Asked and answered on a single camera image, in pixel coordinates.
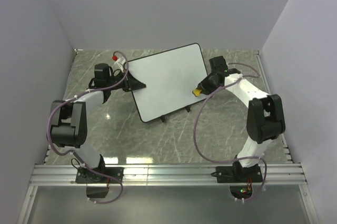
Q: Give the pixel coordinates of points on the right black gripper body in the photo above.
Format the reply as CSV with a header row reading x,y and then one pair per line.
x,y
208,85

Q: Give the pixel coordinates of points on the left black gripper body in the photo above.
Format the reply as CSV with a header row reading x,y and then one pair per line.
x,y
123,85

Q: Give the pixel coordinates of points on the yellow black sponge eraser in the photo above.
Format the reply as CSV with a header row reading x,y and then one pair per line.
x,y
197,92

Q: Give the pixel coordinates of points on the white whiteboard black frame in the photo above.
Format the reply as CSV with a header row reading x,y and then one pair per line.
x,y
170,77

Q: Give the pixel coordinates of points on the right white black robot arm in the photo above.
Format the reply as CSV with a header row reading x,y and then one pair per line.
x,y
251,96

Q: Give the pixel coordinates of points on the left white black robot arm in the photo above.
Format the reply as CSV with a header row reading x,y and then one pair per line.
x,y
67,123

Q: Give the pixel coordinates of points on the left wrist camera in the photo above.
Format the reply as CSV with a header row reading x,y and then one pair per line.
x,y
118,62

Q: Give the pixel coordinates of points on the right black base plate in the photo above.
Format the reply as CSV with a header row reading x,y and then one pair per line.
x,y
236,174

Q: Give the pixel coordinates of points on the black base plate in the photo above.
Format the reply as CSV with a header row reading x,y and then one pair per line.
x,y
109,175
236,174

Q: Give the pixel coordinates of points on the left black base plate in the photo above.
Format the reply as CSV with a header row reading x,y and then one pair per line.
x,y
109,175

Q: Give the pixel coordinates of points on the right side aluminium rail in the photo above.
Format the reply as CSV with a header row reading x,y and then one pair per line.
x,y
272,104

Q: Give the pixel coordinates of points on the aluminium mounting rail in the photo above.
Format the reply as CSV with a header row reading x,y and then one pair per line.
x,y
168,175

